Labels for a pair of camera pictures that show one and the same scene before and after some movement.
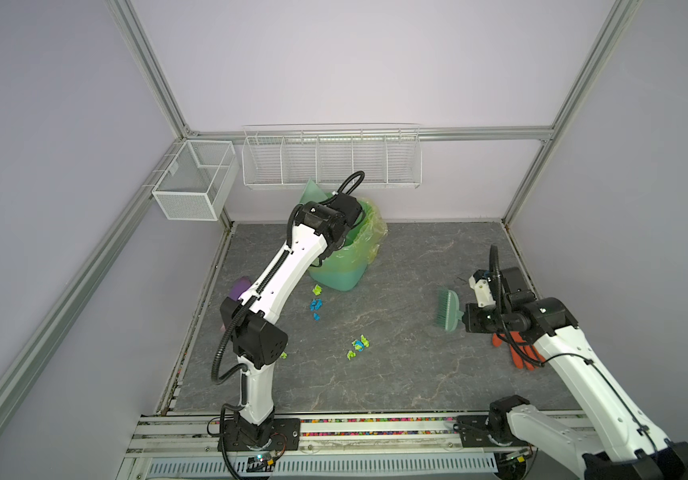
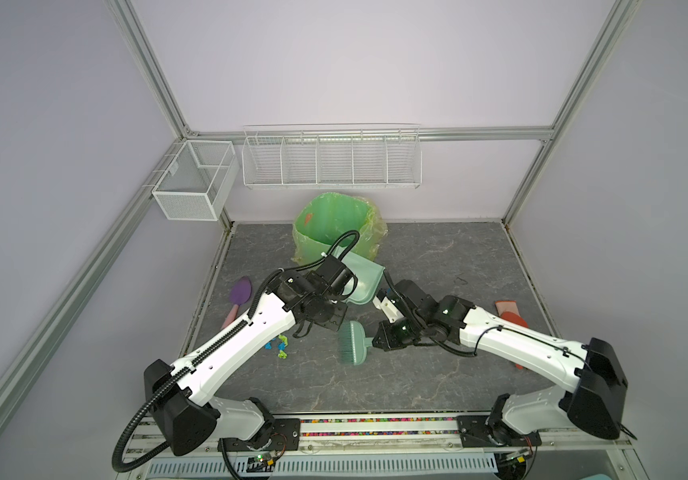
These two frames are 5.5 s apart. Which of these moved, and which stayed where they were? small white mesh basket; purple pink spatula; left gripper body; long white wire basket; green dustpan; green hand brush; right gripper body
Moved: green hand brush; left gripper body; right gripper body; green dustpan
Stayed: purple pink spatula; small white mesh basket; long white wire basket
